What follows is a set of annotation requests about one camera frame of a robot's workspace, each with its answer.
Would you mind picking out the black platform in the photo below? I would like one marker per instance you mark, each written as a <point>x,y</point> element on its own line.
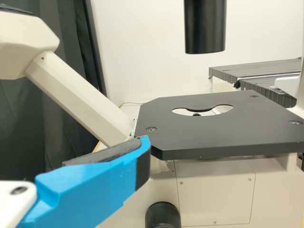
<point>249,69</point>
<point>261,91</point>

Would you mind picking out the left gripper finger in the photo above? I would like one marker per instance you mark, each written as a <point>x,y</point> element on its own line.
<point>95,183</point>

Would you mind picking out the cream microscope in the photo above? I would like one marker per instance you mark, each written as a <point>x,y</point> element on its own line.
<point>213,128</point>

